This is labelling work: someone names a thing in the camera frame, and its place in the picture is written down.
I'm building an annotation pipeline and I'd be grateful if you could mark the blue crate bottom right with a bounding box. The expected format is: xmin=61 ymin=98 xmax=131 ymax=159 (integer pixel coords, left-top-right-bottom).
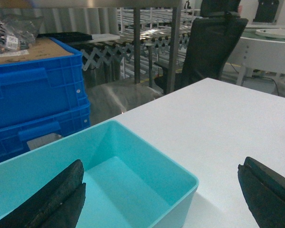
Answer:
xmin=0 ymin=103 xmax=90 ymax=162

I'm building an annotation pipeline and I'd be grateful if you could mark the clear bag of parts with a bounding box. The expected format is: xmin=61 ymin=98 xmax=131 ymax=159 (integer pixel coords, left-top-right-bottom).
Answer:
xmin=0 ymin=14 xmax=43 ymax=54

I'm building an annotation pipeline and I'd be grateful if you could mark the black office chair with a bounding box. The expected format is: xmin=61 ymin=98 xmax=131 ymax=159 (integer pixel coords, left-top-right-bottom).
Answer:
xmin=153 ymin=0 xmax=249 ymax=95

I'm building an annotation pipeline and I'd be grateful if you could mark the white foam board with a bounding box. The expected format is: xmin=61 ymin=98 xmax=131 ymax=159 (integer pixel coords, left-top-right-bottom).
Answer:
xmin=91 ymin=34 xmax=120 ymax=42

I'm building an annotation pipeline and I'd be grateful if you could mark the turquoise plastic box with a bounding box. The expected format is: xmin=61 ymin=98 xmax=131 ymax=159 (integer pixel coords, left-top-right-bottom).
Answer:
xmin=0 ymin=120 xmax=199 ymax=228

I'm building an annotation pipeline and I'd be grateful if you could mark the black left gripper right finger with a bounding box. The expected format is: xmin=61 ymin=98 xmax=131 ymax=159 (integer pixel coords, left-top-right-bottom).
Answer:
xmin=237 ymin=157 xmax=285 ymax=228

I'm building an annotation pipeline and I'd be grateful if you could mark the white round conveyor table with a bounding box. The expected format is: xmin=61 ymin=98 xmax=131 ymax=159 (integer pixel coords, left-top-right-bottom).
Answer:
xmin=227 ymin=25 xmax=285 ymax=86

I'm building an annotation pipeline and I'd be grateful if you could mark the blue crate top right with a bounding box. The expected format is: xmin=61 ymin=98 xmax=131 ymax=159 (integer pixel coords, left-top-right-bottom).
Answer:
xmin=0 ymin=38 xmax=89 ymax=129

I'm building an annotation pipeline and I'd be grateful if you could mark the blue crate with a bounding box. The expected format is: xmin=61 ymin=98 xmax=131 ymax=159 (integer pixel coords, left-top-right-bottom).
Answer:
xmin=0 ymin=103 xmax=90 ymax=162
xmin=0 ymin=38 xmax=89 ymax=129

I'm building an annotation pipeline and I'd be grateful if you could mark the brown cardboard sheet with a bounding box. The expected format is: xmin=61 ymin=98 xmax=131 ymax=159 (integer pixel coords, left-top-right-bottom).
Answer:
xmin=0 ymin=38 xmax=73 ymax=65

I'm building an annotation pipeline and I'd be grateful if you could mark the expandable roller conveyor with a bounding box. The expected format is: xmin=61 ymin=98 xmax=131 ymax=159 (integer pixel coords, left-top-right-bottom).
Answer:
xmin=80 ymin=33 xmax=193 ymax=71

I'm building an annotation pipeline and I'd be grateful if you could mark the black tray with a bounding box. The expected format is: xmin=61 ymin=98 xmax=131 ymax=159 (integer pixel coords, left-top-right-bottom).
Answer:
xmin=37 ymin=32 xmax=93 ymax=43

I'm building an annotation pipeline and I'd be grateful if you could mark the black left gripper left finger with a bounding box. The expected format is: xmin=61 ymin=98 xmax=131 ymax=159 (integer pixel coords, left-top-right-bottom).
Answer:
xmin=0 ymin=159 xmax=86 ymax=228

